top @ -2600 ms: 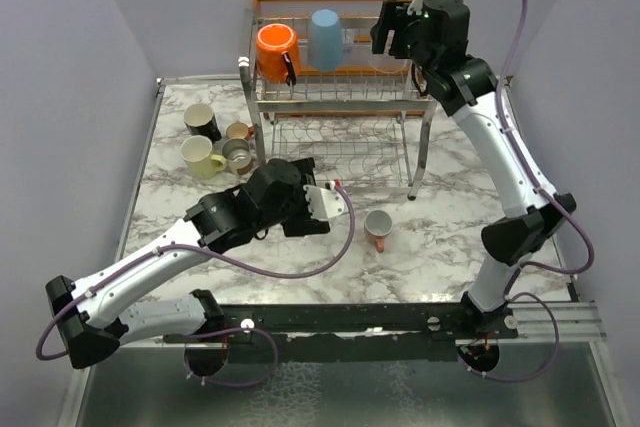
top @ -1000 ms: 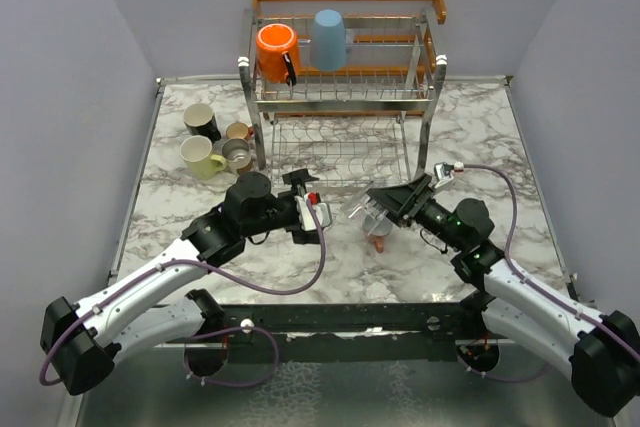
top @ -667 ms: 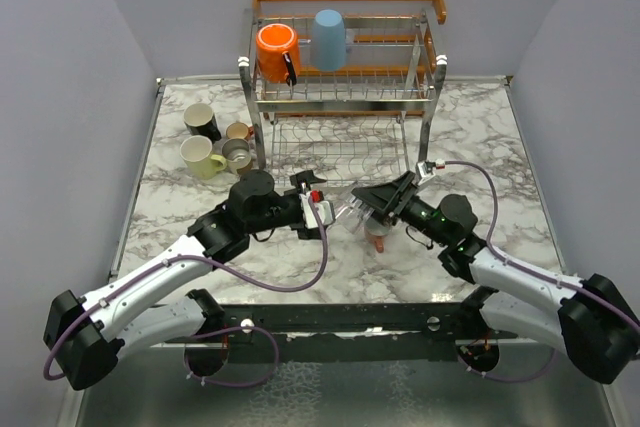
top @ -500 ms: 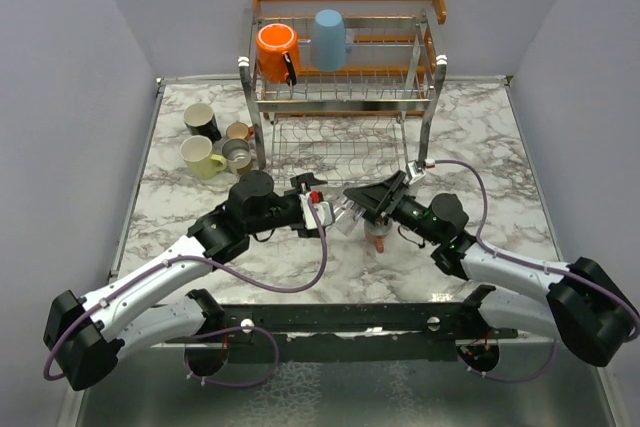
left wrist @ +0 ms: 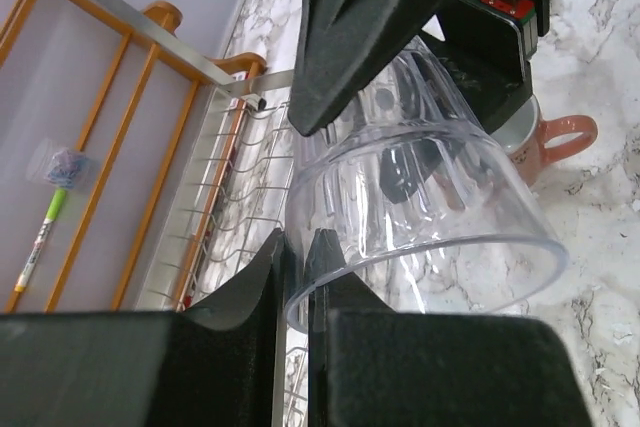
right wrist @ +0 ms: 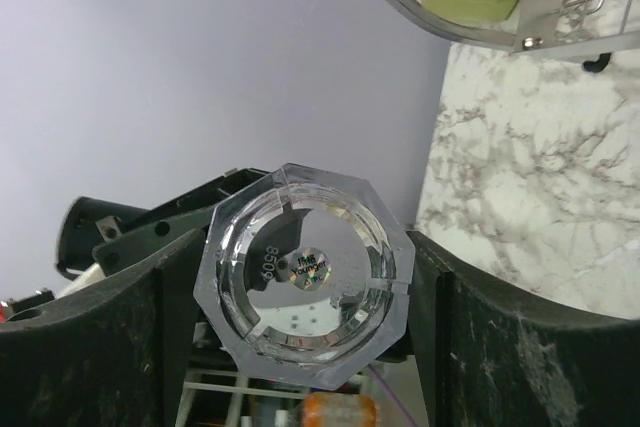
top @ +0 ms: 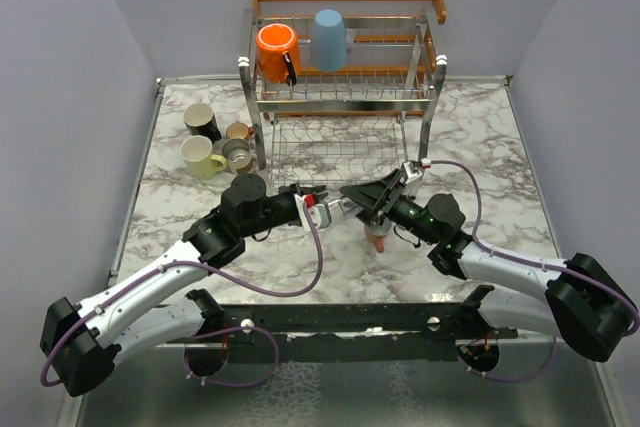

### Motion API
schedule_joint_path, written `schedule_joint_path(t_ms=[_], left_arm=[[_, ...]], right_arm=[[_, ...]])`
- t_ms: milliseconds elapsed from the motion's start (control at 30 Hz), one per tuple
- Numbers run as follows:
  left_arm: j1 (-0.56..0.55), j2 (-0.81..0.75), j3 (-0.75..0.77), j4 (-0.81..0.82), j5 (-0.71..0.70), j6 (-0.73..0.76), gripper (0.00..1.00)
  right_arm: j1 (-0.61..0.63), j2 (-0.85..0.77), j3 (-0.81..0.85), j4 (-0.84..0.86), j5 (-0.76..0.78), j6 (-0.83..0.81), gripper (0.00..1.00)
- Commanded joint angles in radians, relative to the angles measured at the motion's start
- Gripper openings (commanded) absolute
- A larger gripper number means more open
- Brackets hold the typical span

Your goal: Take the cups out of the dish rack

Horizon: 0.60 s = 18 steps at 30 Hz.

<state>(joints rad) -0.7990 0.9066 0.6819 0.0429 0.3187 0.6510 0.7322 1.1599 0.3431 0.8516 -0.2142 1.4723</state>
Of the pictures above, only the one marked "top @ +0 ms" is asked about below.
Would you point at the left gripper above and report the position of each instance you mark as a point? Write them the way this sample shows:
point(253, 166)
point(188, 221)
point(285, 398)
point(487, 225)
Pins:
point(295, 190)

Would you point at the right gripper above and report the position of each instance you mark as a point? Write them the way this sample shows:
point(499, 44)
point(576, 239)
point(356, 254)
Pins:
point(374, 196)

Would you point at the clear plastic tumbler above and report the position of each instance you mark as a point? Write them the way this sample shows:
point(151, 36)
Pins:
point(335, 212)

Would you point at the pink ceramic mug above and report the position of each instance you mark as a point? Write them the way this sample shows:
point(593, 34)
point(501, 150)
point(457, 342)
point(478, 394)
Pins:
point(376, 235)

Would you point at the cream cup brown band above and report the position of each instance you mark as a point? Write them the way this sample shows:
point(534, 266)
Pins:
point(237, 153)

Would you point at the small copper orange cup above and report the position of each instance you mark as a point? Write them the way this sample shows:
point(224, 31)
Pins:
point(239, 130)

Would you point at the light green mug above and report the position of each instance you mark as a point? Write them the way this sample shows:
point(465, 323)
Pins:
point(198, 154)

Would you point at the black faceted mug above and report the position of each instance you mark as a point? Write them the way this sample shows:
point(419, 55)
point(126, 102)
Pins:
point(199, 119)

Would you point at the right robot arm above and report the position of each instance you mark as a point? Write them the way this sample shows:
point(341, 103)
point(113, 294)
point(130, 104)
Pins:
point(574, 299)

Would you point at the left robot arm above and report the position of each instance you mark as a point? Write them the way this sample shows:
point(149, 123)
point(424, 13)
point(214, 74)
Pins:
point(84, 342)

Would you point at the steel two-tier dish rack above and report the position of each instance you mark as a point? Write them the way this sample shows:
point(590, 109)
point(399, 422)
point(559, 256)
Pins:
point(357, 123)

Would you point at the light blue plastic cup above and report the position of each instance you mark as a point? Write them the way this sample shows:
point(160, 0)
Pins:
point(328, 41)

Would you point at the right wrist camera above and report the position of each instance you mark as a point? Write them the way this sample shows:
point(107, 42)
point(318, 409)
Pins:
point(414, 170)

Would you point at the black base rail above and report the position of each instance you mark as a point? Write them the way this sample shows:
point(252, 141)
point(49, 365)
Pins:
point(331, 333)

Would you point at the orange mug black handle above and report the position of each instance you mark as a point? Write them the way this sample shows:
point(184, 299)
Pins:
point(278, 54)

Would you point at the aluminium table frame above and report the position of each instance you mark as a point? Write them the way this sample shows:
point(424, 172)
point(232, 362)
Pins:
point(477, 156)

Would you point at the orange wooden rack frame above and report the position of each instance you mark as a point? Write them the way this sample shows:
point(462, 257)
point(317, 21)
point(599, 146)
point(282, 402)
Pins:
point(396, 62)

